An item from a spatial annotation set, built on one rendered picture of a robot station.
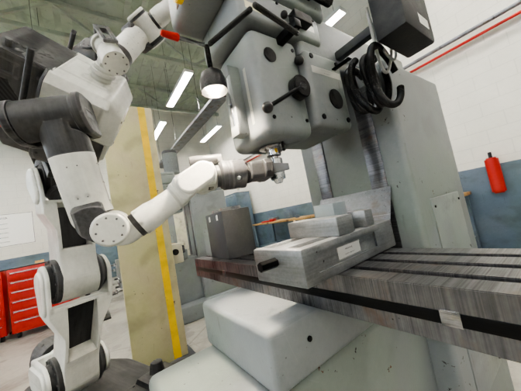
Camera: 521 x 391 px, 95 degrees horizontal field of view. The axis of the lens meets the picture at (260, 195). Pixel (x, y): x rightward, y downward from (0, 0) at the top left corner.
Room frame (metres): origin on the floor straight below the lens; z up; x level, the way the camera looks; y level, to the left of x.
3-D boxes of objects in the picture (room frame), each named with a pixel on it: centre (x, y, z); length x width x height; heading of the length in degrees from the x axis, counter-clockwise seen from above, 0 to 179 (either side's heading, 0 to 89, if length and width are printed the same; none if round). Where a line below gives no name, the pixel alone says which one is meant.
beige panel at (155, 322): (2.09, 1.06, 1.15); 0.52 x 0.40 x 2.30; 126
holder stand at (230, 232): (1.03, 0.16, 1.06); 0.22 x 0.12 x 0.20; 30
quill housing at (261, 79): (0.75, -0.07, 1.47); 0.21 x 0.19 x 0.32; 36
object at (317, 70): (0.87, -0.22, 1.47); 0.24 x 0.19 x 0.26; 36
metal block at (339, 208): (0.61, -0.17, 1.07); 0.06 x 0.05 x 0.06; 38
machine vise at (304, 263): (0.59, -0.14, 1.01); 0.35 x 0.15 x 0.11; 128
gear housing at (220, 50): (0.78, -0.10, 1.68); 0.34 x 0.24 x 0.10; 126
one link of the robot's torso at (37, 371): (0.93, 0.81, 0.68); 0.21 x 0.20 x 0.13; 55
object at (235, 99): (0.69, 0.02, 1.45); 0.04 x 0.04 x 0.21; 36
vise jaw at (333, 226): (0.58, -0.12, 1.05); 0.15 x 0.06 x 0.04; 38
